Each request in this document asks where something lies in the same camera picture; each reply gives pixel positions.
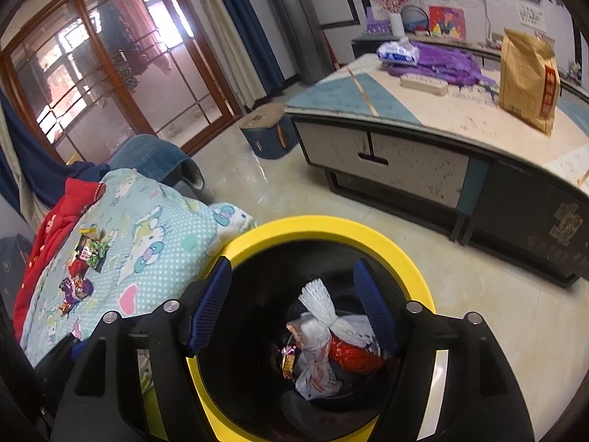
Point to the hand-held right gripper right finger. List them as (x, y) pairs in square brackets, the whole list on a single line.
[(372, 306)]

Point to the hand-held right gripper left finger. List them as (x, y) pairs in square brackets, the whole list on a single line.
[(209, 306)]

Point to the red plastic wrapper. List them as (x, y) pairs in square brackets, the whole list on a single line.
[(354, 354)]

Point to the white foam net sleeve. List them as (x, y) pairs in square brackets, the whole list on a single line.
[(317, 299)]

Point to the white printed plastic bag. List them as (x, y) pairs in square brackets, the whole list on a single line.
[(317, 368)]

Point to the yellow rimmed black bin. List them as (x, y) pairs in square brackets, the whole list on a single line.
[(322, 235)]

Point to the orange candy wrapper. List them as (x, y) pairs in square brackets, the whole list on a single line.
[(289, 361)]

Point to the green black candy wrapper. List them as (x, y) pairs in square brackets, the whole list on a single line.
[(94, 253)]

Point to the purple candy wrapper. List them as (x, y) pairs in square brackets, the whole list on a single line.
[(78, 290)]

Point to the red snack packet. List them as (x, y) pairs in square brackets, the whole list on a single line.
[(79, 268)]

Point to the yellow white wrapper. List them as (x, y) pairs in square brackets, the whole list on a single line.
[(88, 230)]

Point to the cartoon cat printed blanket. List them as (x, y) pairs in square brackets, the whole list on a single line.
[(152, 248)]

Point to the coffee table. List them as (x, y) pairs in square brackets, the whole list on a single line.
[(414, 165)]

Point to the blue denim cushion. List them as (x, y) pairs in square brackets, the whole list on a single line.
[(152, 156)]

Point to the red blanket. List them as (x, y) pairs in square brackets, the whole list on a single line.
[(41, 258)]

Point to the small blue stool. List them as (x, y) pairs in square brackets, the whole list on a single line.
[(267, 140)]

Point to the grey heart print cushion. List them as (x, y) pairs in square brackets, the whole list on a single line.
[(14, 271)]

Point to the wooden sliding glass door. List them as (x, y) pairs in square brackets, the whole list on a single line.
[(138, 101)]

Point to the blue curtain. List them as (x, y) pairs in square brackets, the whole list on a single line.
[(32, 170), (250, 32)]

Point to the beige power strip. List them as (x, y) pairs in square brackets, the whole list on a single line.
[(423, 84)]

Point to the purple cloth bag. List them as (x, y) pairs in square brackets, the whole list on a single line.
[(441, 62)]

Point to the white tissue packet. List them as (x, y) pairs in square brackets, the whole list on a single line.
[(398, 53)]

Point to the dark hanging garment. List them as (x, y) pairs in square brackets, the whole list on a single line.
[(119, 55)]

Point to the brown paper bag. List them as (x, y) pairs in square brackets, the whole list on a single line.
[(524, 83)]

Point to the beige curtain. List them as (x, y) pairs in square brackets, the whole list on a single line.
[(225, 32)]

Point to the purple box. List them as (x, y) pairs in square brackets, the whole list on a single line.
[(377, 25)]

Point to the white vase red flowers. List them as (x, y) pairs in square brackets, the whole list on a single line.
[(396, 25)]

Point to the round glass ornament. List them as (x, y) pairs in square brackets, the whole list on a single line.
[(416, 20)]

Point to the grey tower air conditioner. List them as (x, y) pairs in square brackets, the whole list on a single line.
[(299, 23)]

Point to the colourful painting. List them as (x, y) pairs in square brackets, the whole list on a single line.
[(446, 23)]

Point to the pink hanging garment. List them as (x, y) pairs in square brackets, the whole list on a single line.
[(138, 18)]

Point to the white paper wall notice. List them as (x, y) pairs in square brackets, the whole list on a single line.
[(531, 17)]

